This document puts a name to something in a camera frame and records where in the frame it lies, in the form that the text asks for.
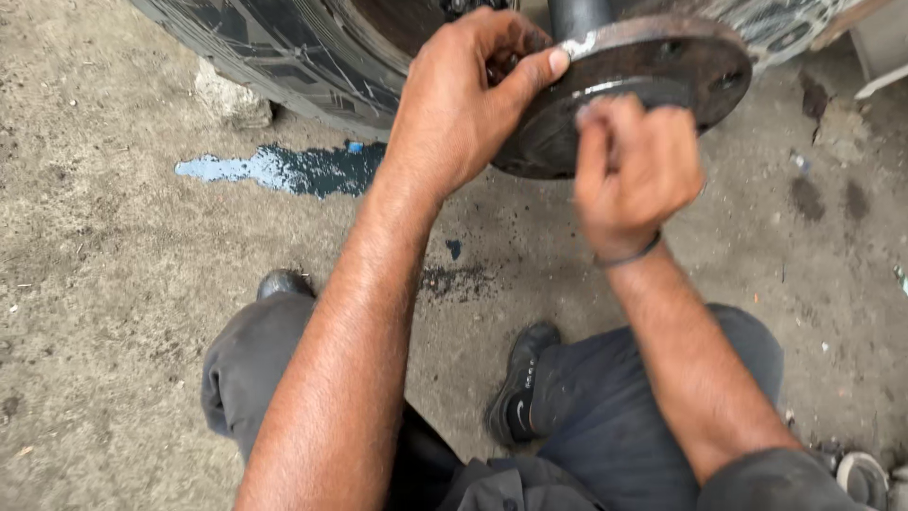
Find person's right hand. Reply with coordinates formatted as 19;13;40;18
573;92;707;261

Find white round container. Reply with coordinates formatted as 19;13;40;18
835;451;892;511

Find person's black right shoe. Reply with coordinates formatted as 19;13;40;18
485;321;563;448

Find person's dark shirt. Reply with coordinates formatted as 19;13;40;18
434;456;605;511

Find grey stone block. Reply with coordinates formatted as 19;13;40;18
193;58;275;131

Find person's black shoe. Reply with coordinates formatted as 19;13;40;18
485;321;563;448
255;268;316;302

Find wooden plank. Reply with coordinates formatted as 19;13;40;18
809;0;896;53

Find white panel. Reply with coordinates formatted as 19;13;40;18
847;0;908;101

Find black wristband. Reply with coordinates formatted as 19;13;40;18
593;230;664;271

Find person's left hand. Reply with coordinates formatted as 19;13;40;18
383;7;572;208

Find rusty round axle flange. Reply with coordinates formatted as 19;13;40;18
491;16;753;180

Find person's dark grey trousers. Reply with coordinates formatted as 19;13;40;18
201;291;881;511

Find person's black left shoe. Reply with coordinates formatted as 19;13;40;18
255;268;316;302

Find dark steel axle shaft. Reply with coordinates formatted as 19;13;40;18
546;0;615;44

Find large black truck tyre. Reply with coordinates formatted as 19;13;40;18
128;0;523;143

